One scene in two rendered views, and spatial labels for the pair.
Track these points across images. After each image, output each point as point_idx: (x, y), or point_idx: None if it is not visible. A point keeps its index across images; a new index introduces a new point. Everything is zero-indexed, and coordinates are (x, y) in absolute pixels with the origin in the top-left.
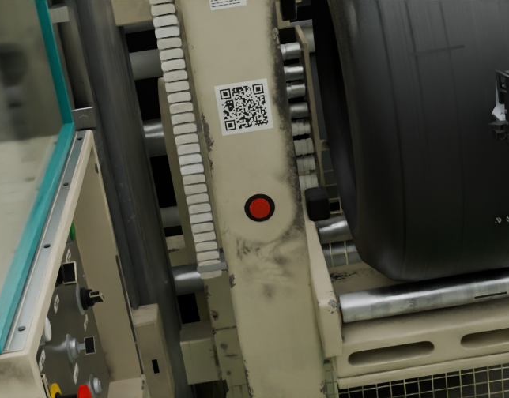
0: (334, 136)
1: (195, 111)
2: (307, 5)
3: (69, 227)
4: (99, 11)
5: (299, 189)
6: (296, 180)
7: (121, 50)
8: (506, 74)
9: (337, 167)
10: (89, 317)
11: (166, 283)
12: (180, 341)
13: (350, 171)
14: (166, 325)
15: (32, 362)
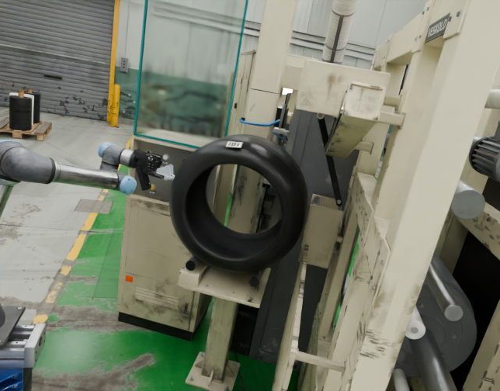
0: (275, 225)
1: (340, 226)
2: (481, 271)
3: (174, 147)
4: (313, 164)
5: (230, 205)
6: (230, 202)
7: (346, 195)
8: (155, 153)
9: (265, 230)
10: (208, 191)
11: (319, 275)
12: (319, 302)
13: (265, 235)
14: (293, 271)
15: (131, 137)
